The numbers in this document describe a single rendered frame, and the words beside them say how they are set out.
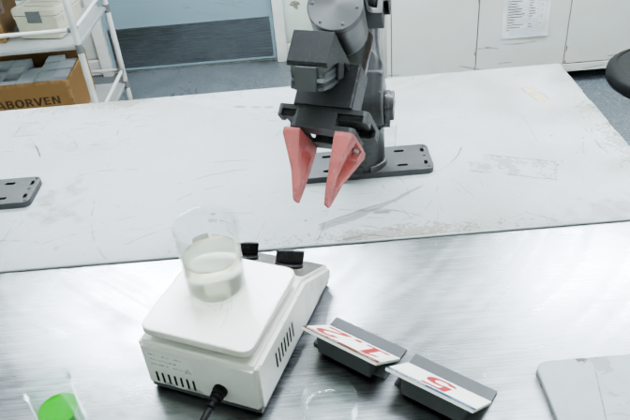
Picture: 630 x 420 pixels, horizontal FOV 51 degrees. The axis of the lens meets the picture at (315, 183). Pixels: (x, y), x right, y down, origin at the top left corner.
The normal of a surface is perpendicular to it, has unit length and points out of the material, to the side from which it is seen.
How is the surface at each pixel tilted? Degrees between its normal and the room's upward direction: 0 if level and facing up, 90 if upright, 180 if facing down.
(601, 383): 0
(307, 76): 76
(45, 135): 0
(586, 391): 0
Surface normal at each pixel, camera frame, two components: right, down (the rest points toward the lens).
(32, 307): -0.07, -0.83
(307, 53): -0.28, -0.29
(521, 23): 0.03, 0.55
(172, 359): -0.35, 0.54
